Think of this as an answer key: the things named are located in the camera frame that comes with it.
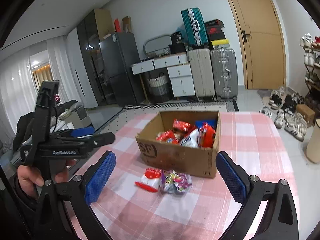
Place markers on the brown SF cardboard box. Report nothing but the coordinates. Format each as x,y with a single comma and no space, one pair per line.
195,161

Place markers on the purple candy bag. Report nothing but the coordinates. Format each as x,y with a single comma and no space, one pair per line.
175,182

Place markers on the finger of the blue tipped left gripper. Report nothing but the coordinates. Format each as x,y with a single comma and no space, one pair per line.
82,132

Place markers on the person's left hand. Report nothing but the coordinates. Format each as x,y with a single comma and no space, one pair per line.
30,177

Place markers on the beige suitcase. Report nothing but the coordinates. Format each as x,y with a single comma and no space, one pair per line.
202,72

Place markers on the teal suitcase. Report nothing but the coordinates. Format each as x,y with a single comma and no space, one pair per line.
194,27

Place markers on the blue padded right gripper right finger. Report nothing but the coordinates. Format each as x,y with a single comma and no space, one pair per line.
279,220

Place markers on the stacked shoe boxes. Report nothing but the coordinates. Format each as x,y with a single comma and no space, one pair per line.
216,35

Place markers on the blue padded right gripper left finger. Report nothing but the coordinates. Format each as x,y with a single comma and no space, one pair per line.
52,218

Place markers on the wooden door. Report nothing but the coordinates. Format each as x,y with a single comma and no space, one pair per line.
261,43

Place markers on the silver suitcase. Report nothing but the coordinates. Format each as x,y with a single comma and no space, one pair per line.
225,73

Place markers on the dark grey refrigerator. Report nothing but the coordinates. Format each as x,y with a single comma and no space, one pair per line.
119,52

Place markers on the white drawer desk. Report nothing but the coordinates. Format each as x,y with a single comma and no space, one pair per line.
179,72

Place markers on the white noodle snack bag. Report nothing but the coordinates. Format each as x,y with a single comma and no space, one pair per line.
191,139

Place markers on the red chip bag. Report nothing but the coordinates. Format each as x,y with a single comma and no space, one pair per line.
168,137

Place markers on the cream waste bin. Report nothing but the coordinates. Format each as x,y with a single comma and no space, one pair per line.
313,147

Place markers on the black glass cabinet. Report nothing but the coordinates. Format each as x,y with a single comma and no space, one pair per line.
91,31

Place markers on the white sneakers on floor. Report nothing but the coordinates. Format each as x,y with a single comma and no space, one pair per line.
293,123

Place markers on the red white snack pack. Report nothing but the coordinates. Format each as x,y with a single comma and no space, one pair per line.
150,180

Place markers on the red barcode snack pack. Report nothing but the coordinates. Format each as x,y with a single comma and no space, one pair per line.
181,126

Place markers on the striped laundry basket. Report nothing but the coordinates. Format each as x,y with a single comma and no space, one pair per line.
159,88

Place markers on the shoe rack with shoes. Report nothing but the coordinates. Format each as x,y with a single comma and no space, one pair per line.
311,63

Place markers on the small brown cardboard box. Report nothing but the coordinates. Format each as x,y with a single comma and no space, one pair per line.
307,113

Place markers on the red orange cookie snack pack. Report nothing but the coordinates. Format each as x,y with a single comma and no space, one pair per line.
206,136

